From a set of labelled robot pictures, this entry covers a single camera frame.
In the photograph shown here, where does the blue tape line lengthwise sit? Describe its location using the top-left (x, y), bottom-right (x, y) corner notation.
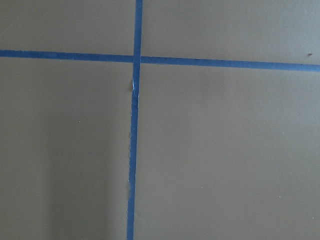
top-left (126, 0), bottom-right (143, 240)

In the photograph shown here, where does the blue tape line crosswise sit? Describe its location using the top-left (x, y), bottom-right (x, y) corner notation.
top-left (0, 49), bottom-right (320, 72)

